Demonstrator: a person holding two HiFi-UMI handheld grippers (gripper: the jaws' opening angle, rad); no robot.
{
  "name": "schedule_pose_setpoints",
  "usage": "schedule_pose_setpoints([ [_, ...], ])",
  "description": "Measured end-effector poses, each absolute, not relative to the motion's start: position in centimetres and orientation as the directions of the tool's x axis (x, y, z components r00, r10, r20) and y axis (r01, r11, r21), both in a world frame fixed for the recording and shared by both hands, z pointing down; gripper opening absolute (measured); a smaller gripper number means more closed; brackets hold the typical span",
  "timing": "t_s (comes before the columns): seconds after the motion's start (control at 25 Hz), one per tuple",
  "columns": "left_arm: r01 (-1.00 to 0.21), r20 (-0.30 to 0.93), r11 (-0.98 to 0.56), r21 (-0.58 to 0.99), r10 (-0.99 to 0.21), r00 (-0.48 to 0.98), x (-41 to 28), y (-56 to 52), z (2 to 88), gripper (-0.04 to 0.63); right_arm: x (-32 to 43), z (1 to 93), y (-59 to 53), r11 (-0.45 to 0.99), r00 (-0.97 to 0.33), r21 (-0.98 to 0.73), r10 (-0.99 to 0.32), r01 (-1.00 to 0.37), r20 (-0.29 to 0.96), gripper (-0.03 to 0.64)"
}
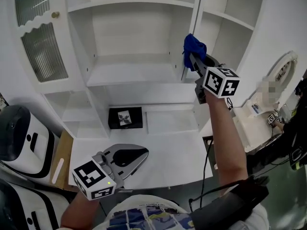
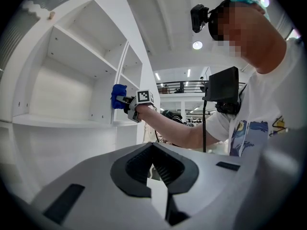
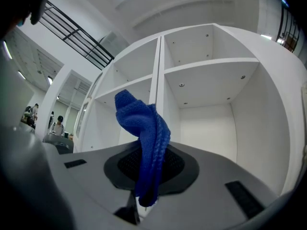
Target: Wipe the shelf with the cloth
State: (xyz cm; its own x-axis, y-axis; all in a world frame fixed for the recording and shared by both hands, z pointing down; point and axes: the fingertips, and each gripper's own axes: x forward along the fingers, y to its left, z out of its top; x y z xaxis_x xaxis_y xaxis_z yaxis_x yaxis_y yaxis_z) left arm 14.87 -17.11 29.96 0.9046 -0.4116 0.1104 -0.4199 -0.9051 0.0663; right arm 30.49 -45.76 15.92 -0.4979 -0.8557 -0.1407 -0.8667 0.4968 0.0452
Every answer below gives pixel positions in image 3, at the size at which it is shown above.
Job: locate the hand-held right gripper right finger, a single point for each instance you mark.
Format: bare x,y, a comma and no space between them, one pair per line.
211,176

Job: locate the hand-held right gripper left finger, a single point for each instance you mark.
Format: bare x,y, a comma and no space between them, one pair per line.
91,174

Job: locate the blue cloth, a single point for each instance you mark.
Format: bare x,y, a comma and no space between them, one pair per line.
139,118

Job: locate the white shelf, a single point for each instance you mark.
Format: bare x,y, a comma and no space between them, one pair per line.
211,75

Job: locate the grey rounded machine housing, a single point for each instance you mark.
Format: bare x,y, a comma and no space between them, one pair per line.
58,141

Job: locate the white framed glass door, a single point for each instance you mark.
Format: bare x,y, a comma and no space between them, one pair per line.
81,118

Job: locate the ceiling light strip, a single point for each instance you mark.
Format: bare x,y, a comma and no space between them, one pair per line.
50,80
21,75
7,49

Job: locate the white air vent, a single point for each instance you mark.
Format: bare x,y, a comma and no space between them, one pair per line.
111,41

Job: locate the black head-worn headset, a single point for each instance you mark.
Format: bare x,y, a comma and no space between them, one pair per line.
37,8

